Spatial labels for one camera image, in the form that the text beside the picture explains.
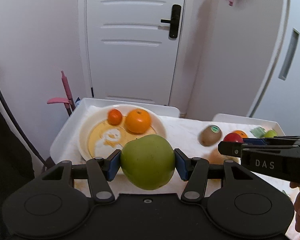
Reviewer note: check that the white wardrobe sliding door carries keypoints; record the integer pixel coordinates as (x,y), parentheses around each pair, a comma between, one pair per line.
(280,99)

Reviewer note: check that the cream duck print plate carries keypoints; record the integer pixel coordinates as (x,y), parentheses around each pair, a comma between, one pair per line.
(98,138)

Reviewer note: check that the white panel door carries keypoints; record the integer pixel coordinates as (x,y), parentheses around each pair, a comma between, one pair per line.
(130,55)

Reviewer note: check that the white tray table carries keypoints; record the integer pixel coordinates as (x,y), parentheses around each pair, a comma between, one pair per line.
(168,111)

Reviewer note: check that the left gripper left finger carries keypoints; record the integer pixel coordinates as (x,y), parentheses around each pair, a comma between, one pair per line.
(100,172)

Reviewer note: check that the large red yellow apple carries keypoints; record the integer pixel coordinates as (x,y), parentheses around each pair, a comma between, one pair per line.
(216,158)

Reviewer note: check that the green apple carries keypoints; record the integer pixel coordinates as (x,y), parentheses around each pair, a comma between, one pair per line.
(148,162)
(270,134)

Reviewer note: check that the brown kiwi with sticker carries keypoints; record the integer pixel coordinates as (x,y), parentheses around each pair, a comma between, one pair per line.
(210,135)

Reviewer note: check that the red cherry tomato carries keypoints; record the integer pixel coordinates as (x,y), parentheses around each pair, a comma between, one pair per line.
(233,137)

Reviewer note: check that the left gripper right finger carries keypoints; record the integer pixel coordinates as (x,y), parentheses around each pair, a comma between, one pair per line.
(194,171)

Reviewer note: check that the black door handle lock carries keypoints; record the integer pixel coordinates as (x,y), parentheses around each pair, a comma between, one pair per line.
(173,21)

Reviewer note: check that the pink stick tool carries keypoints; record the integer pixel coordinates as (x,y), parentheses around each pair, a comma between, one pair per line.
(67,100)

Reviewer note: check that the dark clothing of person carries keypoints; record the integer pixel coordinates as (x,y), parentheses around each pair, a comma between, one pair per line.
(16,167)

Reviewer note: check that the green apple front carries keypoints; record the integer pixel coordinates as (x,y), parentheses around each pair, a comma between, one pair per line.
(148,162)

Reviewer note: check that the small tangerine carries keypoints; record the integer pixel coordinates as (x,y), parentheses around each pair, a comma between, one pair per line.
(114,117)

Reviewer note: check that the orange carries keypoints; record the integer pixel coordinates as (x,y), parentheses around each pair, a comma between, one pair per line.
(241,133)
(138,121)

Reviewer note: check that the green apple far right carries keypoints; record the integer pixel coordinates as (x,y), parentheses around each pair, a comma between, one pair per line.
(270,134)

